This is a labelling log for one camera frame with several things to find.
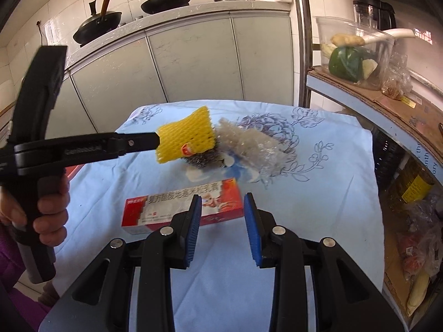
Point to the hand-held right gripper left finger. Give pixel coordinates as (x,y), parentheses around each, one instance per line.
(193,230)

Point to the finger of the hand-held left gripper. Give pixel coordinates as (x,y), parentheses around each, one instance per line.
(138,143)

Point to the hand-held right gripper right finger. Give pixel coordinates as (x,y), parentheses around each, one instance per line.
(252,230)

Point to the red white cardboard box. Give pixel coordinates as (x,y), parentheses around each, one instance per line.
(155,214)

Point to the yellow foam net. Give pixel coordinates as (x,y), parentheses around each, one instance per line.
(187,131)

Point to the person's left hand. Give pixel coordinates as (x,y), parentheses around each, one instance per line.
(52,211)

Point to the blue white plastic wrapper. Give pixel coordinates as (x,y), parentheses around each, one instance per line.
(238,172)

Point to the steel wool scrubber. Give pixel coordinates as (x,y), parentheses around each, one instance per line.
(204,159)

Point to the clear bubble wrap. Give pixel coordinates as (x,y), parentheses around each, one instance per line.
(256,148)

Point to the light blue floral cloth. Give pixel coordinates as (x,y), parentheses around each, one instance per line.
(328,197)

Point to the pale green kitchen cabinet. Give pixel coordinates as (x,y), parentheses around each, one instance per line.
(193,58)

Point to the black plastic crate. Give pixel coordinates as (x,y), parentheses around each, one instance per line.
(387,159)

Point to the blue metal shelf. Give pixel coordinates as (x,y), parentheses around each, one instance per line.
(346,102)

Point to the yellow oil bottle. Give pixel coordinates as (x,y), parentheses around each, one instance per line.
(413,190)

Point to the plastic bag with red contents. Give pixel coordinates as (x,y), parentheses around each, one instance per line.
(418,249)

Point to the green bell pepper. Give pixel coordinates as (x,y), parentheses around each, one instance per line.
(348,64)

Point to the brown cardboard sheet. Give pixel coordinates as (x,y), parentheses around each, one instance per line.
(408,117)

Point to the metal pole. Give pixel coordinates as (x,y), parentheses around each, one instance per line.
(303,41)

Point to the clear crumpled plastic bag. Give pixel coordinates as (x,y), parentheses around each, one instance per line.
(396,83)

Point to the ginger root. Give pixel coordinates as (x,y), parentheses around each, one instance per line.
(348,40)

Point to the clear plastic container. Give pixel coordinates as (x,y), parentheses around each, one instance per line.
(346,27)

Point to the white long vegetable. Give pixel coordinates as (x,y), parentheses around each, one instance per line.
(391,34)

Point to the black blender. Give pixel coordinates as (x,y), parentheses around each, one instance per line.
(375,10)

